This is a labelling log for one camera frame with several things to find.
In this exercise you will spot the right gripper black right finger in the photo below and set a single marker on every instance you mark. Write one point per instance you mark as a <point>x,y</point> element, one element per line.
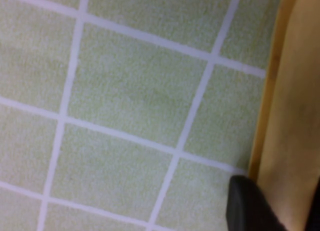
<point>315,211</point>

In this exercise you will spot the green white-grid mat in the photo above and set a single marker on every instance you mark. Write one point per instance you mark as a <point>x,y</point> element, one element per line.
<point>125,91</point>

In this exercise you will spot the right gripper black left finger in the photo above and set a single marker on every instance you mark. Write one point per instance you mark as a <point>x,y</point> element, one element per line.
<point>250,211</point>

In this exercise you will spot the yellow plastic dustpan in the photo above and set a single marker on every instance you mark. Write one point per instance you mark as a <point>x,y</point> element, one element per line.
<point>295,91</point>

